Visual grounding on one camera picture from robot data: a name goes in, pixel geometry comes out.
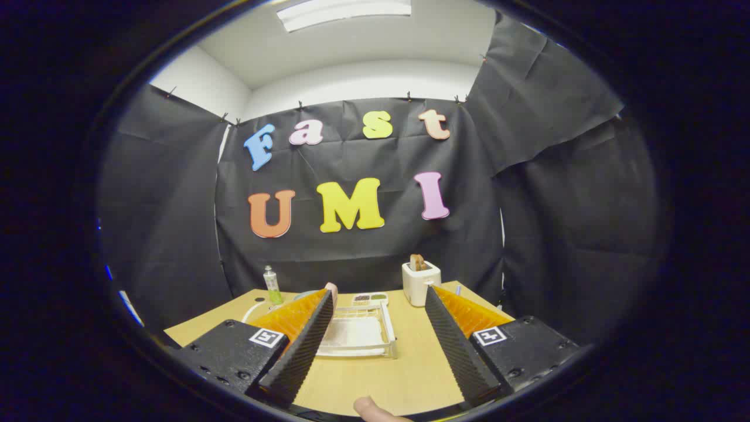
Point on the ceiling light panel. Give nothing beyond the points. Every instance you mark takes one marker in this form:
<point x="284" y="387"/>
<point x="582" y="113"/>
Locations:
<point x="343" y="13"/>

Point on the pink plate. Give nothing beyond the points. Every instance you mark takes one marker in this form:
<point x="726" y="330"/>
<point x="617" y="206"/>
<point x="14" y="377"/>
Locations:
<point x="332" y="288"/>

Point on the green drink bottle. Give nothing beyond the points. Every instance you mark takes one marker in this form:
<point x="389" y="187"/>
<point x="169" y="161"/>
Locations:
<point x="273" y="290"/>

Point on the white sectioned grain tray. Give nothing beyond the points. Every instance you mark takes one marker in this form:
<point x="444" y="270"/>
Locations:
<point x="370" y="298"/>

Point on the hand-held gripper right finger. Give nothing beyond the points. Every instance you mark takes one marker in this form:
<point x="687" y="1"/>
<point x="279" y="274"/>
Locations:
<point x="454" y="346"/>

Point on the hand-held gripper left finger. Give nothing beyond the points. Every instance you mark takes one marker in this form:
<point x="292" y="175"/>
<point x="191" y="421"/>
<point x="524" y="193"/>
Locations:
<point x="304" y="346"/>

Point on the toasted bread slice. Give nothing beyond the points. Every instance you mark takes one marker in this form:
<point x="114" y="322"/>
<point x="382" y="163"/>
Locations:
<point x="418" y="262"/>

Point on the white toaster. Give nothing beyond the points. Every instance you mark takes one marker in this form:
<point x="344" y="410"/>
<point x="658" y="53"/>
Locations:
<point x="417" y="285"/>

